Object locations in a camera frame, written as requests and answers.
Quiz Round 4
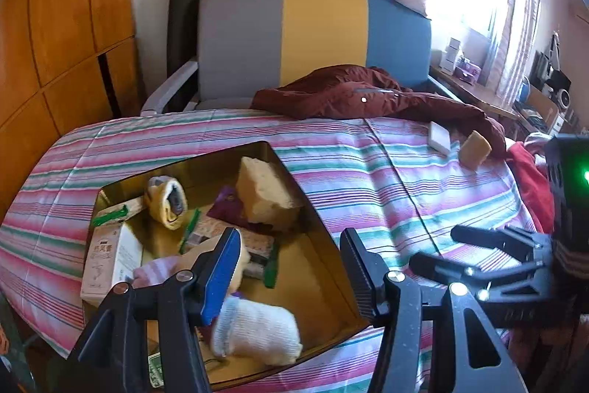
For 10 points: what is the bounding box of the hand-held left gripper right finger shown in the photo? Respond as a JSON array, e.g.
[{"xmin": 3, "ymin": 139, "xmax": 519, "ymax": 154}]
[{"xmin": 339, "ymin": 228, "xmax": 528, "ymax": 393}]

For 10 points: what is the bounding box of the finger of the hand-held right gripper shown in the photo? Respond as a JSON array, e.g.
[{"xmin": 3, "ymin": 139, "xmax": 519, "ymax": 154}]
[
  {"xmin": 409, "ymin": 253, "xmax": 568, "ymax": 328},
  {"xmin": 451, "ymin": 225, "xmax": 554, "ymax": 263}
]

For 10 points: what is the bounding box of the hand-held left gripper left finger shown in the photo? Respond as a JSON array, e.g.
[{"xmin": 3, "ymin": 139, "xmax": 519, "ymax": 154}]
[{"xmin": 69, "ymin": 227, "xmax": 243, "ymax": 393}]

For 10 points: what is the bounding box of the green and white packet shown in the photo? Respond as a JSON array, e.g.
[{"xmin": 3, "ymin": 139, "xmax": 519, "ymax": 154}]
[
  {"xmin": 239, "ymin": 229, "xmax": 282, "ymax": 288},
  {"xmin": 92, "ymin": 197, "xmax": 148, "ymax": 228},
  {"xmin": 181, "ymin": 209, "xmax": 204, "ymax": 251}
]

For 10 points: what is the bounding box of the gold-lined tin box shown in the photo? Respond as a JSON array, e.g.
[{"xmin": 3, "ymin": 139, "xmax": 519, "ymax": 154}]
[{"xmin": 83, "ymin": 141, "xmax": 371, "ymax": 392}]

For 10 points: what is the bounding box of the white sock roll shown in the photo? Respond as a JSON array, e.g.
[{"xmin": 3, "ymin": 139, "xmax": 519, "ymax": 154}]
[{"xmin": 211, "ymin": 297, "xmax": 303, "ymax": 366}]

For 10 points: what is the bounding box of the pink sock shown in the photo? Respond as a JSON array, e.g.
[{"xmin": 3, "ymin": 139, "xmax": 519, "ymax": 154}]
[{"xmin": 131, "ymin": 257, "xmax": 185, "ymax": 288}]

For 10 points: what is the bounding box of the purple snack packet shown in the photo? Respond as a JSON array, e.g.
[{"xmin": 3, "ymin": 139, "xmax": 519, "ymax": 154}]
[{"xmin": 207, "ymin": 186, "xmax": 277, "ymax": 233}]

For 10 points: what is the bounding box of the torn yellow sponge block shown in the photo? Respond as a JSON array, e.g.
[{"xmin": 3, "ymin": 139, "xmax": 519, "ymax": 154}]
[{"xmin": 236, "ymin": 157, "xmax": 305, "ymax": 233}]

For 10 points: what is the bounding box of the yellow patterned sock roll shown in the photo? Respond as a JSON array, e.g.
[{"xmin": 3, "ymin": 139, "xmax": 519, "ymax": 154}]
[{"xmin": 144, "ymin": 176, "xmax": 189, "ymax": 231}]

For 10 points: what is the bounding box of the beige cardboard box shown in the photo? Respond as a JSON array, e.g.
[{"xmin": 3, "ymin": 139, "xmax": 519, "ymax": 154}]
[{"xmin": 80, "ymin": 222, "xmax": 144, "ymax": 306}]

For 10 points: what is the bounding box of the red fleece blanket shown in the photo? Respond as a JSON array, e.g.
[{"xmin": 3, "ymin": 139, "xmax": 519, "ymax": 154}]
[{"xmin": 506, "ymin": 142, "xmax": 558, "ymax": 233}]

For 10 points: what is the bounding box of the lavender ribbed sweater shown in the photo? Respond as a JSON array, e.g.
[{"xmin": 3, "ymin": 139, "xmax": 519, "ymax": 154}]
[{"xmin": 522, "ymin": 131, "xmax": 553, "ymax": 152}]

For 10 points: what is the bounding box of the striped blanket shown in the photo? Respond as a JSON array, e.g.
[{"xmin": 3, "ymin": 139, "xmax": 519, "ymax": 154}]
[{"xmin": 0, "ymin": 108, "xmax": 553, "ymax": 393}]

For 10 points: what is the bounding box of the brown cardboard box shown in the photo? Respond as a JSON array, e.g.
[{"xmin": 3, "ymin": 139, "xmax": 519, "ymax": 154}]
[{"xmin": 525, "ymin": 87, "xmax": 560, "ymax": 131}]

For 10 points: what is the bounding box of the white soap bar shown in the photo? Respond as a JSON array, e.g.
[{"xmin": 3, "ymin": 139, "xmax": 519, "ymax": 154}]
[{"xmin": 427, "ymin": 121, "xmax": 453, "ymax": 155}]

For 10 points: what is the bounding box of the wooden desk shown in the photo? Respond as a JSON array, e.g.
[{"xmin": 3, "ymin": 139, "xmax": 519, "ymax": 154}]
[{"xmin": 430, "ymin": 64, "xmax": 521, "ymax": 122}]

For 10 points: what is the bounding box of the purple box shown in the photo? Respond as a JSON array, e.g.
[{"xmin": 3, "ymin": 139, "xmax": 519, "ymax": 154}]
[{"xmin": 453, "ymin": 57, "xmax": 482, "ymax": 81}]

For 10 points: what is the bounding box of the maroon padded jacket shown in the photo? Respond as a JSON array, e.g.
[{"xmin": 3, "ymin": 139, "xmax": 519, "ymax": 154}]
[{"xmin": 251, "ymin": 65, "xmax": 507, "ymax": 159}]

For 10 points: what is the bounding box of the striped sheer curtain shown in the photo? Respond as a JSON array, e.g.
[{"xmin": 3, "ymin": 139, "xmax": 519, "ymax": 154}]
[{"xmin": 497, "ymin": 0, "xmax": 539, "ymax": 104}]

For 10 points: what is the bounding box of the grey yellow blue chair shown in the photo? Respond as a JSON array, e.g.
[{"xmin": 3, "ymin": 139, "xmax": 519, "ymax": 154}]
[{"xmin": 140, "ymin": 0, "xmax": 461, "ymax": 116}]

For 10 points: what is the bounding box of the dark rolled mat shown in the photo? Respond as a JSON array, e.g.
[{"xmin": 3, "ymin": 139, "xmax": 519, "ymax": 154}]
[{"xmin": 166, "ymin": 0, "xmax": 204, "ymax": 81}]

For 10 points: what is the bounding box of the wooden wardrobe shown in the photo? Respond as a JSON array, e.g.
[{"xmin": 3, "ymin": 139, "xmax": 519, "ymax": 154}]
[{"xmin": 0, "ymin": 0, "xmax": 149, "ymax": 210}]

